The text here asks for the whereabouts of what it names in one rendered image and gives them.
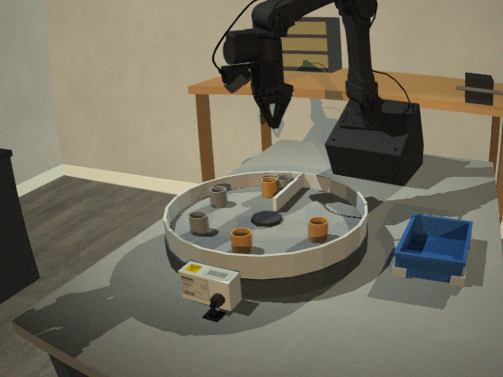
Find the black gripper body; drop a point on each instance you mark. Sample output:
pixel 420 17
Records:
pixel 271 92

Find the orange hollow cylinder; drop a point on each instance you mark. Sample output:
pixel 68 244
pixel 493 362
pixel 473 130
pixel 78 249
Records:
pixel 241 245
pixel 318 229
pixel 269 190

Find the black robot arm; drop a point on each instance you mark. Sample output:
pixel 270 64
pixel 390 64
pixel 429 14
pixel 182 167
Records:
pixel 277 15

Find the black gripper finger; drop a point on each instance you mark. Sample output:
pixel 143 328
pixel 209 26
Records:
pixel 276 110
pixel 265 105

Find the grey metal ring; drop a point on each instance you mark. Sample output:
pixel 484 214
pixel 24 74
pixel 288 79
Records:
pixel 218 199
pixel 199 227
pixel 284 180

